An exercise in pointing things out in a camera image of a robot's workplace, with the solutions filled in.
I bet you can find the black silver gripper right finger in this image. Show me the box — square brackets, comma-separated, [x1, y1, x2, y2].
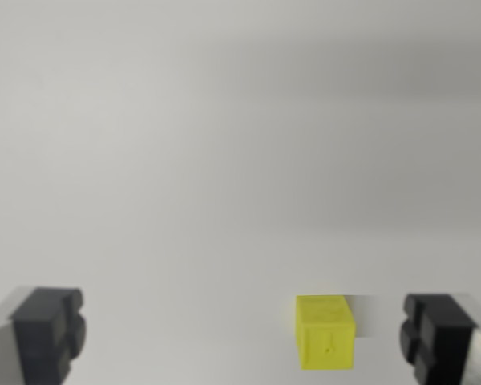
[398, 292, 481, 385]

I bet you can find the black silver gripper left finger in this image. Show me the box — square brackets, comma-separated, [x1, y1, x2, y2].
[0, 286, 87, 385]

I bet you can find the yellow cube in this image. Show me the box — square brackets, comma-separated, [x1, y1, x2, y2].
[295, 294, 358, 371]

